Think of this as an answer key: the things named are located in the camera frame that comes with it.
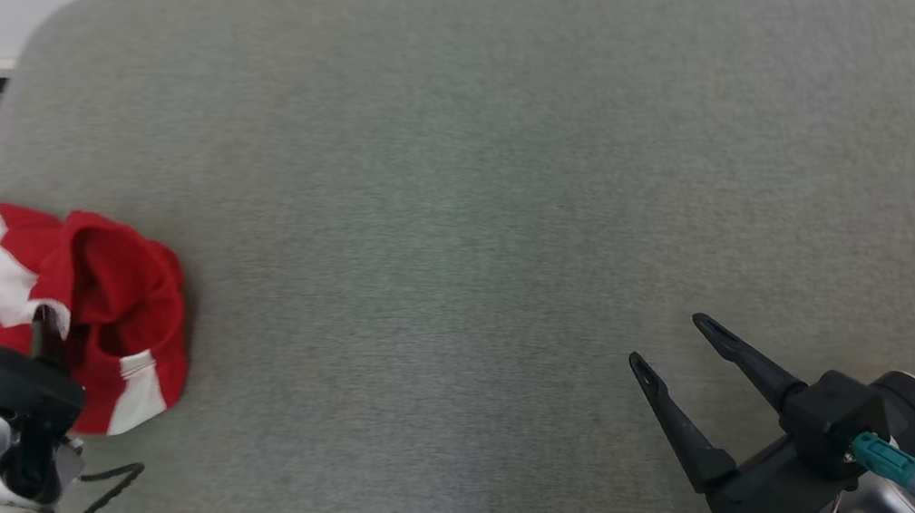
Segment grey fabric sofa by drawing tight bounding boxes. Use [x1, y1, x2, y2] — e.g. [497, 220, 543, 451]
[0, 0, 915, 513]

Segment red white shorts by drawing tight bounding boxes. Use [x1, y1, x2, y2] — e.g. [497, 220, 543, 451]
[0, 171, 207, 455]

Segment teal right camera connector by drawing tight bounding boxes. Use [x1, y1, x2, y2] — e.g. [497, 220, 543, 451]
[849, 423, 915, 511]

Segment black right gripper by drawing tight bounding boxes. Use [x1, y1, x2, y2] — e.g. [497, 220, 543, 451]
[623, 291, 866, 513]

